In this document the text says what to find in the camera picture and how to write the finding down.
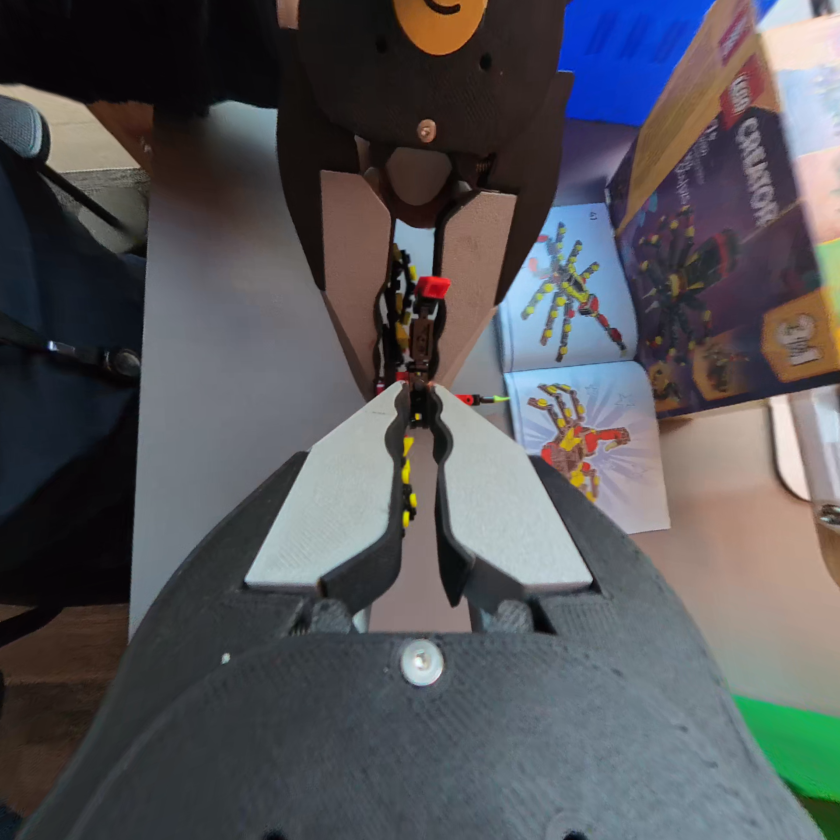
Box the person's navy clothing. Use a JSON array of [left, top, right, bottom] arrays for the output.
[[0, 134, 145, 609]]

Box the black yellow lego creature model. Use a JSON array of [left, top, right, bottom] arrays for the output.
[[372, 242, 512, 530]]

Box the grey office chair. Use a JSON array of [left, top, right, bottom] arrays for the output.
[[0, 94, 149, 260]]

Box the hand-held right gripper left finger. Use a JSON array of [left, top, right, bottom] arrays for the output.
[[244, 382, 409, 614]]

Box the blue box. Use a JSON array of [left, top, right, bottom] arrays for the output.
[[557, 0, 723, 128]]

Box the small red black lego limb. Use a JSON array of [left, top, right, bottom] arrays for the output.
[[407, 276, 453, 389]]

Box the purple lego set box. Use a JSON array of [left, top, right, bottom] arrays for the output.
[[601, 0, 840, 418]]

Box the small white rounded object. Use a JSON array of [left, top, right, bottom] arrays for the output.
[[768, 396, 813, 505]]

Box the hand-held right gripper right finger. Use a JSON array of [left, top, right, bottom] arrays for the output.
[[425, 384, 591, 609]]

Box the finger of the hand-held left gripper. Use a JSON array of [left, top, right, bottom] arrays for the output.
[[428, 186, 519, 389], [320, 169, 396, 402]]

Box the open lego instruction booklet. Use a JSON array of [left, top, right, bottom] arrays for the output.
[[495, 202, 672, 536]]

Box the white cylinder with metal cap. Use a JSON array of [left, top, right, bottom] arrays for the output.
[[788, 386, 840, 589]]

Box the green plastic storage bin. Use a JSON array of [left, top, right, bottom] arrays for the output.
[[729, 694, 840, 812]]

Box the black strap with buckle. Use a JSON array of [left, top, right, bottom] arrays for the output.
[[0, 312, 144, 386]]

